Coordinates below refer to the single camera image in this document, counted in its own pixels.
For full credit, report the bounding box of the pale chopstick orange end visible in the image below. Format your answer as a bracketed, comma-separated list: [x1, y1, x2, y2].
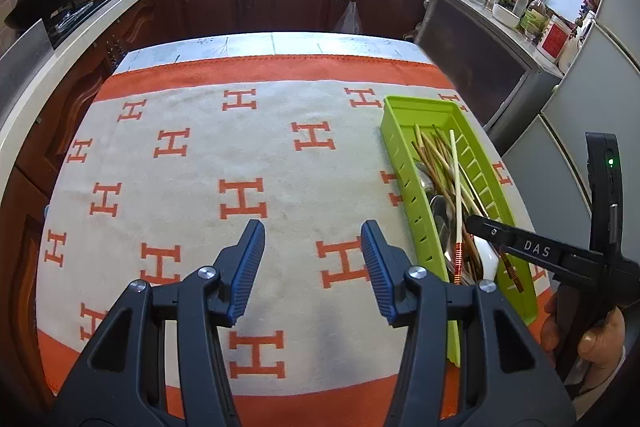
[449, 129, 463, 285]

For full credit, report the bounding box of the brown chopstick red end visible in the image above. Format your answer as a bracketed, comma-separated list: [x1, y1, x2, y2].
[412, 124, 483, 279]

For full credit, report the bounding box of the green plastic utensil tray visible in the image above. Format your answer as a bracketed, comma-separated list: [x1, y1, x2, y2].
[380, 94, 539, 367]

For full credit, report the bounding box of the white plastic bag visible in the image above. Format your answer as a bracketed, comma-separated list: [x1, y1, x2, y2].
[333, 0, 362, 35]

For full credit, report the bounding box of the red label box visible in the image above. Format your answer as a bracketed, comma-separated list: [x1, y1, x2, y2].
[537, 15, 572, 63]

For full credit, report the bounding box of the grey cabinet appliance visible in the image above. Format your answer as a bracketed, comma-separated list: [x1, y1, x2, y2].
[414, 0, 563, 154]

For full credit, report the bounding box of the white ceramic soup spoon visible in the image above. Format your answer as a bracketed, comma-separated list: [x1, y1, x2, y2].
[473, 235, 500, 281]

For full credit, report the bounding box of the pale chopstick striped end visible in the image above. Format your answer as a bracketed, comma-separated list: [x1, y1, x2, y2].
[421, 132, 488, 217]

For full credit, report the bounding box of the large steel spoon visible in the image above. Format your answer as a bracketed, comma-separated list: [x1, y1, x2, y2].
[430, 195, 454, 281]

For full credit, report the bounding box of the person's right hand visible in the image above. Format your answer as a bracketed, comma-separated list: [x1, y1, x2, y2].
[540, 294, 626, 393]

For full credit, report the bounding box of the long bamboo chopstick black band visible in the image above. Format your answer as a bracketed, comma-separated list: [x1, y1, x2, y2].
[432, 128, 524, 293]

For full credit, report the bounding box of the orange white H-pattern cloth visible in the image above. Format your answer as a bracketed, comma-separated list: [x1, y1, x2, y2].
[34, 54, 554, 427]

